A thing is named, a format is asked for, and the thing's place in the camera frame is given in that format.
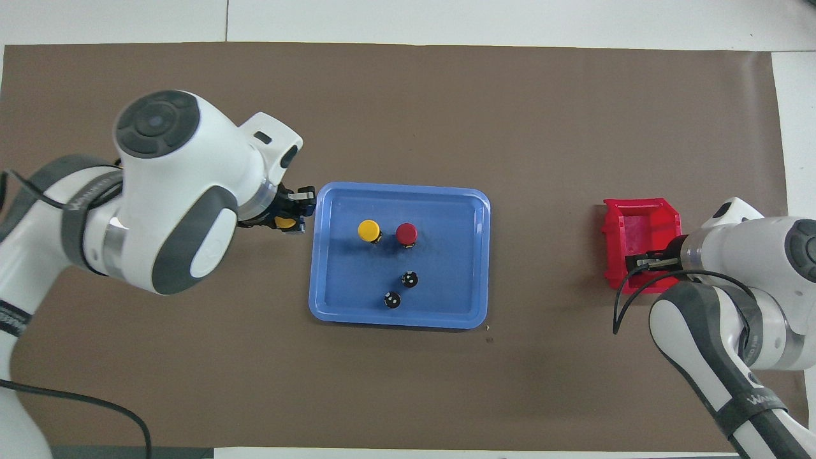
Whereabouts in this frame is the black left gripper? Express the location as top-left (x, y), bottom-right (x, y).
top-left (241, 183), bottom-right (317, 236)

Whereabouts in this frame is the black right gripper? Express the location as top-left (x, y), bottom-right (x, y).
top-left (627, 240), bottom-right (685, 275)

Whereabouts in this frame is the red plastic bin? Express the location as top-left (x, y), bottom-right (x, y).
top-left (602, 198), bottom-right (688, 295)

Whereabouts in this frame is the blue plastic tray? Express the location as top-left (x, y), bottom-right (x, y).
top-left (309, 182), bottom-right (492, 330)

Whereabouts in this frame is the brown paper table mat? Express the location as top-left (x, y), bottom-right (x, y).
top-left (0, 41), bottom-right (810, 452)

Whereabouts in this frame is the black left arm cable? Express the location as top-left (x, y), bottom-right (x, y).
top-left (0, 167), bottom-right (154, 459)

